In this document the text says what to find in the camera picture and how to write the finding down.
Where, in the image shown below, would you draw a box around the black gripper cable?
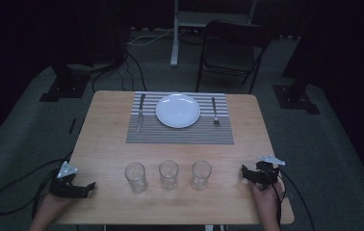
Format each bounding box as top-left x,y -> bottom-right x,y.
0,151 -> 74,219
265,165 -> 316,231

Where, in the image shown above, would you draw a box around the person's left hand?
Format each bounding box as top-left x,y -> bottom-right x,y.
39,192 -> 75,224

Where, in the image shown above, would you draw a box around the silver table knife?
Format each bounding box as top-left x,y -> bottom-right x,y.
136,93 -> 146,135

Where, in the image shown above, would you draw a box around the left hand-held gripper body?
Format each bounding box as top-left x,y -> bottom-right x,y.
48,161 -> 82,198

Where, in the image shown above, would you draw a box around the black stand base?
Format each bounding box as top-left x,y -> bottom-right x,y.
272,84 -> 321,116
39,63 -> 91,103

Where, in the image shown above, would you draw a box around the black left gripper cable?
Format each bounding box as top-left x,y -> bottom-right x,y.
0,151 -> 74,219

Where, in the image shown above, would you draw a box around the black floor cables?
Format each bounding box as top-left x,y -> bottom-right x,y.
91,50 -> 147,93

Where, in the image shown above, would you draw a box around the person's right hand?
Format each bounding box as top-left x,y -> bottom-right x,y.
250,180 -> 285,220

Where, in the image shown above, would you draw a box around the white floor cable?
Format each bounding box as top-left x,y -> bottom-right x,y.
126,28 -> 175,46

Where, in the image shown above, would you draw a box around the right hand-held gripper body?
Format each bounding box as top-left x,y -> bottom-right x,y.
254,155 -> 286,192

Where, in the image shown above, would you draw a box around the silver fork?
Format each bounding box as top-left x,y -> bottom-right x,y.
211,96 -> 221,126

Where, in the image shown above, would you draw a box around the small black floor object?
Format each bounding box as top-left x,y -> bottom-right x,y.
67,117 -> 77,136

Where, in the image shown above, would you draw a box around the white metal stand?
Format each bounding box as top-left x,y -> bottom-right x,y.
169,0 -> 259,67

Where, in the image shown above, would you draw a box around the white round plate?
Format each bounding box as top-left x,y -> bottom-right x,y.
155,92 -> 201,129

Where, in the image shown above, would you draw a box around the clear drinking glass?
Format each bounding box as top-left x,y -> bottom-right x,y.
191,160 -> 213,192
158,160 -> 180,191
124,162 -> 147,194

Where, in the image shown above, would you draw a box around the black folding chair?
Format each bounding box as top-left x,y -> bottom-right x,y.
195,19 -> 273,94

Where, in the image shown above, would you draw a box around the grey striped placemat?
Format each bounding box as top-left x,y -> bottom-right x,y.
125,91 -> 235,145

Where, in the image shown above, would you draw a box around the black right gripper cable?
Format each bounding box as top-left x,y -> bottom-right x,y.
265,165 -> 316,231

